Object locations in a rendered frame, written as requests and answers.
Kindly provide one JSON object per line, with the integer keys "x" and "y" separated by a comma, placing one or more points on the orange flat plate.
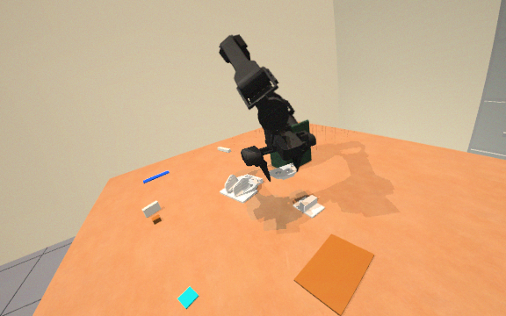
{"x": 334, "y": 272}

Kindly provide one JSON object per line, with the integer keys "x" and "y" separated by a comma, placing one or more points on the cyan flat rectangular block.
{"x": 188, "y": 297}

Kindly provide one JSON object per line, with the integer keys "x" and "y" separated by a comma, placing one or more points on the white flat bar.
{"x": 224, "y": 149}

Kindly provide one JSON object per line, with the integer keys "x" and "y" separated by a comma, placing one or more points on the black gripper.
{"x": 254, "y": 156}

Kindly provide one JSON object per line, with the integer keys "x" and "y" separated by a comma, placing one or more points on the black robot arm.
{"x": 255, "y": 83}

